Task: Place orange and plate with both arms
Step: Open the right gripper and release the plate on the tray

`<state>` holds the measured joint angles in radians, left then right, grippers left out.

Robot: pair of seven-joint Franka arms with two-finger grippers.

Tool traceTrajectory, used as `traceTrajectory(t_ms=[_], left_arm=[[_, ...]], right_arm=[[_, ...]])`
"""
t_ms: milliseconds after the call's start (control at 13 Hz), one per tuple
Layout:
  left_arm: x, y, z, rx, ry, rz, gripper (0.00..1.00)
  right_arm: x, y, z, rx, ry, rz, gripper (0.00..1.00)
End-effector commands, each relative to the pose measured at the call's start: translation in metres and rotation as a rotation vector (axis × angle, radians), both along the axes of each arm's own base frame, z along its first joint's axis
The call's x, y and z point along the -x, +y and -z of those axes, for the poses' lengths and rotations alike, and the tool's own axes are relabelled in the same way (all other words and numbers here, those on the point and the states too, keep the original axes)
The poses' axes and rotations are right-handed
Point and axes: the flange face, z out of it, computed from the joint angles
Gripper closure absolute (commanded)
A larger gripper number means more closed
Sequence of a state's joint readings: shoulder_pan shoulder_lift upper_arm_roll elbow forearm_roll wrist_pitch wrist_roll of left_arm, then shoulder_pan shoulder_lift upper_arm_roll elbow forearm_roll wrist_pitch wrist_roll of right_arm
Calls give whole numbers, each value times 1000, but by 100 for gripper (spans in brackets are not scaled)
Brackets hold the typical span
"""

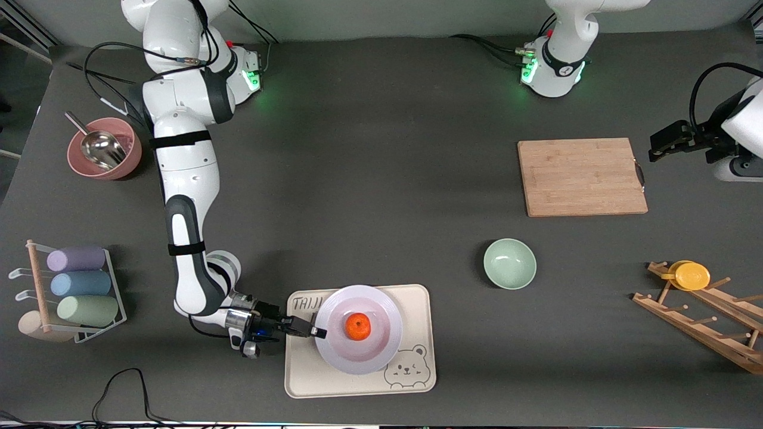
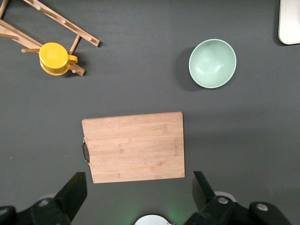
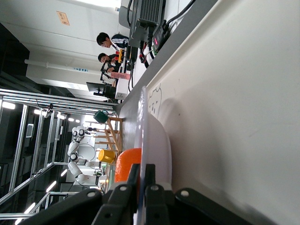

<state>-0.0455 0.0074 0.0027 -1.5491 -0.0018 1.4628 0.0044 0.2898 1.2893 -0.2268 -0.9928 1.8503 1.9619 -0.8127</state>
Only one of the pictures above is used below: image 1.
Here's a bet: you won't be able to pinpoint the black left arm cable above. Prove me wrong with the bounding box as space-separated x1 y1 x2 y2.
688 62 763 135

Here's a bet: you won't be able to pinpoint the black left base cables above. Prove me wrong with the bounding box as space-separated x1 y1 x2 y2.
449 15 558 67

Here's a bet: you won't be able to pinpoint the white round plate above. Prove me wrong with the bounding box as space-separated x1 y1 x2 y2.
314 285 404 377

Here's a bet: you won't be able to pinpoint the white wire cup rack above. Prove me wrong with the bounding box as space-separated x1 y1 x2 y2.
8 244 128 345

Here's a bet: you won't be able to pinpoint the green bowl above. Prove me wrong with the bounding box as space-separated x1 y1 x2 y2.
483 238 538 291

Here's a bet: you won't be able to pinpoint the black right base cables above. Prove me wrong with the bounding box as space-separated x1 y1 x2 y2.
227 3 284 73

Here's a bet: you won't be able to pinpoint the wooden cutting board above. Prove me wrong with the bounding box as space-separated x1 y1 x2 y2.
517 138 650 218

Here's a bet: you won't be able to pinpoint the metal scoop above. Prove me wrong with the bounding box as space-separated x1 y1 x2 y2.
64 111 128 171

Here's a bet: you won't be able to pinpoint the cream bear print tray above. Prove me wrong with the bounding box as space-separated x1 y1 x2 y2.
284 284 438 399

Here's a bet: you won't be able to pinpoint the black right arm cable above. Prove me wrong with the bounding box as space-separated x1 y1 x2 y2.
66 41 210 133

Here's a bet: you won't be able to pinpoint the yellow cup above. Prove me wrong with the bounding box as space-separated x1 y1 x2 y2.
660 260 712 292

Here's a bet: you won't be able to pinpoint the beige cup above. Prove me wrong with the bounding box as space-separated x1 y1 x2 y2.
18 310 76 344

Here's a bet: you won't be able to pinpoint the orange fruit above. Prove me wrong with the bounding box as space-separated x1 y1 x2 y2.
345 312 372 342

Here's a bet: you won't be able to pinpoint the wooden rack rod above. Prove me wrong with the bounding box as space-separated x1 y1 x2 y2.
26 240 52 334

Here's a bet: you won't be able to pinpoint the purple cup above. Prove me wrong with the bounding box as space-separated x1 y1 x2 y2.
46 247 107 273

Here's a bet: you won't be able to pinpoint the wooden peg mug rack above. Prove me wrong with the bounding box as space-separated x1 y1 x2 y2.
631 260 763 375

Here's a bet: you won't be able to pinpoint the black table edge cable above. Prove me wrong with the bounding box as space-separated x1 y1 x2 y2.
0 368 239 429

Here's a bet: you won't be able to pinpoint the pink bowl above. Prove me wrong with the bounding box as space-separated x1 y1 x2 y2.
67 117 144 181

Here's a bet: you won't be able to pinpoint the blue cup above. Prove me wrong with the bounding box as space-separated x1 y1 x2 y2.
50 271 113 298

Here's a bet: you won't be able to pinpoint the black base cables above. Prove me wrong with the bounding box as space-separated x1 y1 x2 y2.
227 3 284 73
449 15 558 67

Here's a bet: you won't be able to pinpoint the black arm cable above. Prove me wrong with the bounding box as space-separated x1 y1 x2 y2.
688 62 763 135
66 41 210 133

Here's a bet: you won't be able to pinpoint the green cup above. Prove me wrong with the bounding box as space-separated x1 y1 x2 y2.
57 296 120 328

